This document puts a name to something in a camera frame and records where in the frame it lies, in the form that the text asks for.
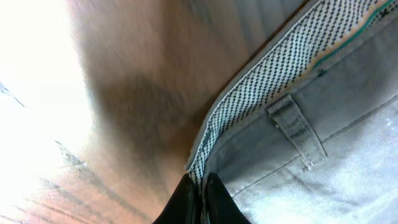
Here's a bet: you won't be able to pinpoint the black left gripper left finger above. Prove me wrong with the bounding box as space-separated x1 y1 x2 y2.
153 174 201 224

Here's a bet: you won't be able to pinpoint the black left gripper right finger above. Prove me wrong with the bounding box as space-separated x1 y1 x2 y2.
205 173 250 224

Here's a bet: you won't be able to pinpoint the grey shorts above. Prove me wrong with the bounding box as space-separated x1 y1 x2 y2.
186 0 397 223

